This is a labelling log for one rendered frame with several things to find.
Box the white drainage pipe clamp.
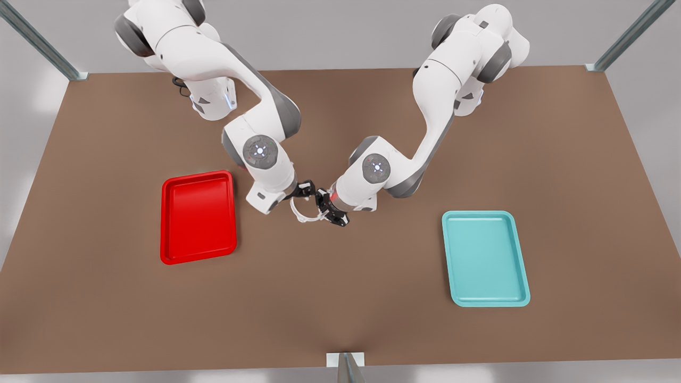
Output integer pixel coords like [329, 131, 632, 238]
[290, 197, 331, 223]

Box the teal rectangular tray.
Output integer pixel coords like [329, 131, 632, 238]
[442, 211, 531, 307]

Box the red rectangular tray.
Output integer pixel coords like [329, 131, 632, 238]
[160, 170, 238, 265]

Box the silver frame post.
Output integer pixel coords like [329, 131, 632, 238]
[585, 0, 676, 73]
[326, 352, 366, 383]
[0, 0, 89, 81]

